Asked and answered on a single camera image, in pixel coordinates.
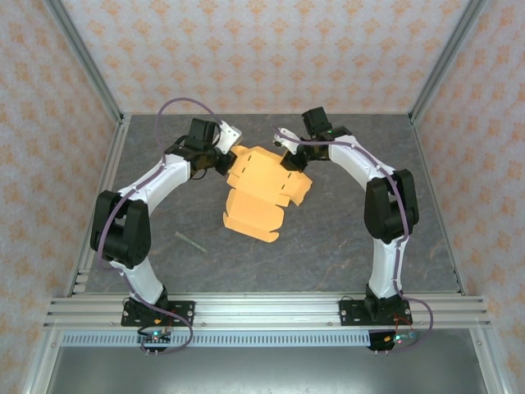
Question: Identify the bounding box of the orange paper box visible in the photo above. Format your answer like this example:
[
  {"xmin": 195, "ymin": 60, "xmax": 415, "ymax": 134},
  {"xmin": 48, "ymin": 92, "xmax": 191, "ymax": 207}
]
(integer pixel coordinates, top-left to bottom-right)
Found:
[{"xmin": 222, "ymin": 144, "xmax": 313, "ymax": 244}]

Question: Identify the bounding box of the grey metal sheet panel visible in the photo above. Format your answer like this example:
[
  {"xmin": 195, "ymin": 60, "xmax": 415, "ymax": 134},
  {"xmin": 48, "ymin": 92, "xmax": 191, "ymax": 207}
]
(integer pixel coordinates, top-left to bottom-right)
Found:
[{"xmin": 44, "ymin": 346, "xmax": 487, "ymax": 394}]

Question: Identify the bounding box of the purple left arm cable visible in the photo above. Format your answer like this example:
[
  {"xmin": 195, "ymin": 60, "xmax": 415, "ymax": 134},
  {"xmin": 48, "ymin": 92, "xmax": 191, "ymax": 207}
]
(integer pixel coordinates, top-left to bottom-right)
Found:
[{"xmin": 97, "ymin": 97, "xmax": 226, "ymax": 356}]

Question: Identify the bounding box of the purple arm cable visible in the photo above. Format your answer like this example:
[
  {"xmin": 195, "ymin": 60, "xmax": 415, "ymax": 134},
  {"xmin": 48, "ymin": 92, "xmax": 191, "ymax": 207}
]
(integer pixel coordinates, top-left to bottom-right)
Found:
[
  {"xmin": 97, "ymin": 97, "xmax": 226, "ymax": 356},
  {"xmin": 273, "ymin": 130, "xmax": 434, "ymax": 353}
]

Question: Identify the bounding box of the aluminium table side rail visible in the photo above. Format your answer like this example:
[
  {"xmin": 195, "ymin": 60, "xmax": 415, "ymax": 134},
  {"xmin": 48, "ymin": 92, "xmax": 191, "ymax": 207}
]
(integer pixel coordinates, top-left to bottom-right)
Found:
[
  {"xmin": 65, "ymin": 114, "xmax": 132, "ymax": 296},
  {"xmin": 411, "ymin": 116, "xmax": 468, "ymax": 296}
]

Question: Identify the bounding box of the aluminium frame post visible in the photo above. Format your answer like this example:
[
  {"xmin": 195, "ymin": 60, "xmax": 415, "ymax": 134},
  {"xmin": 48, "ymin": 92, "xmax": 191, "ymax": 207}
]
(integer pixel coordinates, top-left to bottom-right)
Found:
[
  {"xmin": 409, "ymin": 0, "xmax": 490, "ymax": 124},
  {"xmin": 43, "ymin": 0, "xmax": 126, "ymax": 126}
]

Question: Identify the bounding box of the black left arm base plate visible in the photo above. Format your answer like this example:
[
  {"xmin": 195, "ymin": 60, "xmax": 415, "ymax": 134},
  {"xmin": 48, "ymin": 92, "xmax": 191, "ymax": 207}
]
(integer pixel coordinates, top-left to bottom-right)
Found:
[{"xmin": 121, "ymin": 300, "xmax": 196, "ymax": 328}]

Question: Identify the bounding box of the aluminium mounting rail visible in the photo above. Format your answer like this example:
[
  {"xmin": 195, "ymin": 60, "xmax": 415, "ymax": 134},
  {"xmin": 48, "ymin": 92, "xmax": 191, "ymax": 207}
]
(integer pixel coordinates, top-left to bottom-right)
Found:
[{"xmin": 43, "ymin": 293, "xmax": 491, "ymax": 329}]

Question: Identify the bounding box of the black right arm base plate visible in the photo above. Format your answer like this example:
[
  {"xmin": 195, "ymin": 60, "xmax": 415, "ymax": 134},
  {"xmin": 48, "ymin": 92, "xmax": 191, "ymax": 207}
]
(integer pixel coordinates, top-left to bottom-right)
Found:
[{"xmin": 339, "ymin": 298, "xmax": 413, "ymax": 328}]

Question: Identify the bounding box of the grey slotted cable duct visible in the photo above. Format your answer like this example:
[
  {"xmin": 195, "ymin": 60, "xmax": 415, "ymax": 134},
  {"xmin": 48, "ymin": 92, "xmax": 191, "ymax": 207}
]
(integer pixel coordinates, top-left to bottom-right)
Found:
[{"xmin": 60, "ymin": 331, "xmax": 419, "ymax": 349}]

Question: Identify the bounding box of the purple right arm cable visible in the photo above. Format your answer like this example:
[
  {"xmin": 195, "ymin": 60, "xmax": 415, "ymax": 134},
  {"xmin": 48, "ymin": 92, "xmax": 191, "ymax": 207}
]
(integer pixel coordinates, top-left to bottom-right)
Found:
[{"xmin": 273, "ymin": 130, "xmax": 434, "ymax": 353}]

